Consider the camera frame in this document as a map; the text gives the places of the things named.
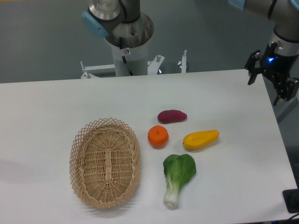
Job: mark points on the black device at table edge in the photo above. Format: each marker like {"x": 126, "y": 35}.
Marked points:
{"x": 291, "y": 198}

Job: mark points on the yellow mango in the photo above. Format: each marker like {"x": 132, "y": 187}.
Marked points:
{"x": 200, "y": 139}

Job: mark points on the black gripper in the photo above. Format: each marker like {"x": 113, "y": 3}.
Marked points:
{"x": 276, "y": 68}

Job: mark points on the green bok choy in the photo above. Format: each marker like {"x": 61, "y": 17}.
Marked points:
{"x": 178, "y": 171}

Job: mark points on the oval woven wicker basket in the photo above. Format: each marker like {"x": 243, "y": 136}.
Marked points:
{"x": 105, "y": 163}

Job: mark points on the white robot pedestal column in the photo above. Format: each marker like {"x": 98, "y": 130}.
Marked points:
{"x": 130, "y": 61}

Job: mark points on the white metal base frame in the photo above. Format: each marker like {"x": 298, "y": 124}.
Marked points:
{"x": 89, "y": 72}

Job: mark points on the purple sweet potato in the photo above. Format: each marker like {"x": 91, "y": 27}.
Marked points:
{"x": 171, "y": 116}

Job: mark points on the orange tangerine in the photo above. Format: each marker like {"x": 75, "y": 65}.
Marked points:
{"x": 158, "y": 136}

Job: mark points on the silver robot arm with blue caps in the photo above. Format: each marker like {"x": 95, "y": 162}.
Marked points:
{"x": 127, "y": 29}

